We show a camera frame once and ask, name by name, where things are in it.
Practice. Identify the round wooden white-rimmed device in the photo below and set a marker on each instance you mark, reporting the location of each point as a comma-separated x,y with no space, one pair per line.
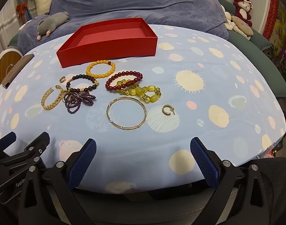
3,66

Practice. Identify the red bow decoration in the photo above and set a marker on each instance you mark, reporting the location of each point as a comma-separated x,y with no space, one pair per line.
22,9

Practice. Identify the green sofa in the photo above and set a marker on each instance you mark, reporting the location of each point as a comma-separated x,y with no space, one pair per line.
262,58

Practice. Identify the purple bead strand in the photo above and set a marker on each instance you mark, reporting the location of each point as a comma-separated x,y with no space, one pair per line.
73,109

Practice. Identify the red wall hanging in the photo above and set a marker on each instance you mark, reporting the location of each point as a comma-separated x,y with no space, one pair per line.
275,16

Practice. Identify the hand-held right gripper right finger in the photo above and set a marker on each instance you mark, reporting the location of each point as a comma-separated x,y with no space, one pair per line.
204,163

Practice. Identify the blue-grey blanket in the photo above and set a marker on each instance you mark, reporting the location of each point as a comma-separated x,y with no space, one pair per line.
133,2

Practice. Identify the red cardboard box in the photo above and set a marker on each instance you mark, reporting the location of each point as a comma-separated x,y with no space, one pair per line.
105,51

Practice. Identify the thin metal bangle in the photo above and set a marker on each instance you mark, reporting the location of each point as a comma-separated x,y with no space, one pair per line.
110,120

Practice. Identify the beige plush toy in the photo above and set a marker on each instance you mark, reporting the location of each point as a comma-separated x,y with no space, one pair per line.
241,24

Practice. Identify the light blue planet-print sheet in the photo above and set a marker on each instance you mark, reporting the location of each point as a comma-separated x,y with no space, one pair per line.
204,86

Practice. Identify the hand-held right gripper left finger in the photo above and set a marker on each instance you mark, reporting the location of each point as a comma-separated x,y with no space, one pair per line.
83,163

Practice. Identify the red monkey plush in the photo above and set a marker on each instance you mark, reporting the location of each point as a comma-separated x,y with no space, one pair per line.
242,9

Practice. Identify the grey plush mouse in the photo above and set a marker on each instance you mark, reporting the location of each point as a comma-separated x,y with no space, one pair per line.
53,21

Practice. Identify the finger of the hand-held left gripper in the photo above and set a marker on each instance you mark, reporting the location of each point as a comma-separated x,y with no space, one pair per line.
37,145
7,137

